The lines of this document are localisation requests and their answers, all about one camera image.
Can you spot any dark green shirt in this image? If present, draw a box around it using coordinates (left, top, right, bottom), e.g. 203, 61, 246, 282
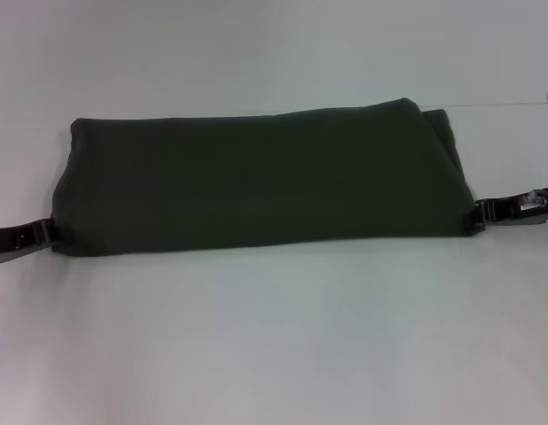
50, 96, 487, 259

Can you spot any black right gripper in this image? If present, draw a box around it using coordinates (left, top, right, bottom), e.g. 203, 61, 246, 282
472, 183, 548, 231

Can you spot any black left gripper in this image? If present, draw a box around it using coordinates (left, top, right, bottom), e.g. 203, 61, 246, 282
0, 219, 58, 267

